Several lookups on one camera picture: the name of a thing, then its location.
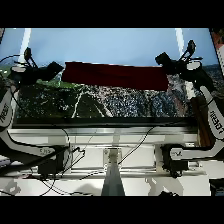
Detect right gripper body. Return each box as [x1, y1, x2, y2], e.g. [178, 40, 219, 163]
[154, 51, 180, 76]

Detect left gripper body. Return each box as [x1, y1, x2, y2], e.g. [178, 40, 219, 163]
[37, 61, 65, 83]

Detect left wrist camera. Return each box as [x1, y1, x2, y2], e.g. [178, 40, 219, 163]
[22, 46, 39, 69]

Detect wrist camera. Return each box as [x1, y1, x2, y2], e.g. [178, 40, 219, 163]
[22, 46, 39, 69]
[180, 39, 204, 64]

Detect dark red garment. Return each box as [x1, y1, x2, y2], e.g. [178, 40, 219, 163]
[61, 61, 170, 92]

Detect black cable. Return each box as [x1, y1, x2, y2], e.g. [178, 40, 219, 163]
[117, 125, 158, 166]
[0, 54, 22, 65]
[38, 146, 106, 197]

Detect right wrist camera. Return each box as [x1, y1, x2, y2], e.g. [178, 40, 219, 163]
[180, 39, 204, 64]

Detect silver frame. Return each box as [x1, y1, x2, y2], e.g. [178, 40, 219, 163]
[0, 124, 224, 197]

